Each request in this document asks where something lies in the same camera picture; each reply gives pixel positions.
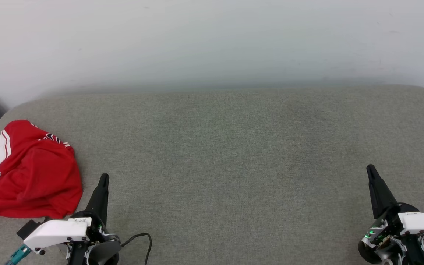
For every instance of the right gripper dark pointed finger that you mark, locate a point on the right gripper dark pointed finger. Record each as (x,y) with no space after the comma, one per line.
(379,195)

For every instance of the red and white basketball jersey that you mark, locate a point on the red and white basketball jersey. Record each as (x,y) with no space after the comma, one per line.
(39,173)

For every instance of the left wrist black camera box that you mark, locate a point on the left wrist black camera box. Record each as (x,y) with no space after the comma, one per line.
(28,229)

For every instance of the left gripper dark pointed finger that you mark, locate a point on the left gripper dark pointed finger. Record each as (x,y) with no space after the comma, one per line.
(101,198)

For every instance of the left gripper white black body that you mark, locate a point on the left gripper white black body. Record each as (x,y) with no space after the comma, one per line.
(57,232)

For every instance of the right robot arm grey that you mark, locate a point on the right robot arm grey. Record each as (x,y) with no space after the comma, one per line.
(385,255)

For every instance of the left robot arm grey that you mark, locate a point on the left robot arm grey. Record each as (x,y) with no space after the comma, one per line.
(101,254)

